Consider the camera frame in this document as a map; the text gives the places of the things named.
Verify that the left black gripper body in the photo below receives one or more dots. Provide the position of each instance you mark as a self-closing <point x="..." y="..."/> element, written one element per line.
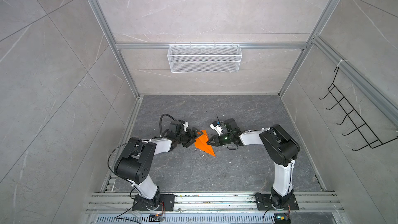
<point x="185" y="137"/>

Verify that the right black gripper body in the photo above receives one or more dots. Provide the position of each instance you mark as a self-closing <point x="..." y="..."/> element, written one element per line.
<point x="226" y="138"/>

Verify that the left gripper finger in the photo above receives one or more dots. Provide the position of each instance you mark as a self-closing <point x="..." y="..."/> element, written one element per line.
<point x="196" y="132"/>
<point x="189" y="143"/>

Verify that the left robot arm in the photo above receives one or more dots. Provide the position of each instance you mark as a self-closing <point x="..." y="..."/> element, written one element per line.
<point x="134" y="163"/>

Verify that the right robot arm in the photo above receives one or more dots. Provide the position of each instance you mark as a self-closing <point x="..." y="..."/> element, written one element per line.
<point x="281" y="148"/>

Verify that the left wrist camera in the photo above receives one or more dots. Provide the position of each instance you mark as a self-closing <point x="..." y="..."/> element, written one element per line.
<point x="178" y="126"/>

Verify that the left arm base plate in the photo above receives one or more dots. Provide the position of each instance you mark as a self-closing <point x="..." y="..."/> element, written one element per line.
<point x="158" y="203"/>

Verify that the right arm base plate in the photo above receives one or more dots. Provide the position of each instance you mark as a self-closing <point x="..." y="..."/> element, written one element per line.
<point x="275" y="201"/>

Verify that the white wire mesh basket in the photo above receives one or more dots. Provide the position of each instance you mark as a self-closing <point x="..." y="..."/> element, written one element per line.
<point x="204" y="58"/>

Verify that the aluminium mounting rail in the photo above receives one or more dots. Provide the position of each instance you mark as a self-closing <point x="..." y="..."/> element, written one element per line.
<point x="221" y="202"/>

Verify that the white vented cable duct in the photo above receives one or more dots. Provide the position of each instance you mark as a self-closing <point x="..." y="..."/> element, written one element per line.
<point x="209" y="218"/>

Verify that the black wire hook rack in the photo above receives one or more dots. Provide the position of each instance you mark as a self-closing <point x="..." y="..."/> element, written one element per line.
<point x="352" y="116"/>

